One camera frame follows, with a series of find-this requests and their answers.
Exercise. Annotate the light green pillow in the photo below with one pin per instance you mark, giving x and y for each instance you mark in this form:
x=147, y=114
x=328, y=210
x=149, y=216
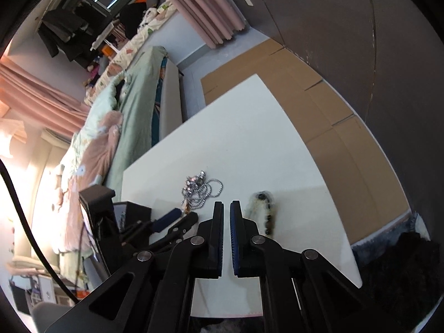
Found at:
x=103, y=104

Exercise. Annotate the floral window seat cushion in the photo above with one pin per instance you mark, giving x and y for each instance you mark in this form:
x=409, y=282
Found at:
x=152, y=21

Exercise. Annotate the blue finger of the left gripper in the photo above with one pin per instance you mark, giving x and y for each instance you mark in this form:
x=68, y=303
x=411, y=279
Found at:
x=178, y=230
x=166, y=220

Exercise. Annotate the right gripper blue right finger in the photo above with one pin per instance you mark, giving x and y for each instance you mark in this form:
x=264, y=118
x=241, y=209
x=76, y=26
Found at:
x=257, y=256

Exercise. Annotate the flattened brown cardboard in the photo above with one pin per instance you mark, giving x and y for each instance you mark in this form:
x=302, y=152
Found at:
x=364, y=187

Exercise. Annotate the hanging dark clothes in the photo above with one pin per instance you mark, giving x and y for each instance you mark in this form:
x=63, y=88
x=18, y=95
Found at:
x=72, y=32

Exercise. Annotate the white low table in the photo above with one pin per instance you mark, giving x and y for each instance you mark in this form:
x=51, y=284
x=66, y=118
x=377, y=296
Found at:
x=247, y=143

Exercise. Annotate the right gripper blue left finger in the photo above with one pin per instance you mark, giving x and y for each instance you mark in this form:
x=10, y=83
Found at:
x=198, y=257

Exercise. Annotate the pink curtain near wardrobe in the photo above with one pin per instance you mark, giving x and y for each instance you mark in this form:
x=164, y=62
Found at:
x=215, y=21

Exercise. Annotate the dark brown wardrobe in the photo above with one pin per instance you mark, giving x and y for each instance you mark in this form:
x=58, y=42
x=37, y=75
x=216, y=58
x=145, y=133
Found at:
x=386, y=60

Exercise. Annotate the green sheeted bed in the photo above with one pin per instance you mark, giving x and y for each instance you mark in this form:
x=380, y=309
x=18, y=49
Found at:
x=138, y=99

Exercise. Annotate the pink curtain by window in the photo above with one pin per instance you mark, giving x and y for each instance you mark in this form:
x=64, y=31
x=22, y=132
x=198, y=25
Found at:
x=39, y=101

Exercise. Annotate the pink floral fleece blanket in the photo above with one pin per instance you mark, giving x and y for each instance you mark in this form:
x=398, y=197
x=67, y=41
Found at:
x=84, y=166

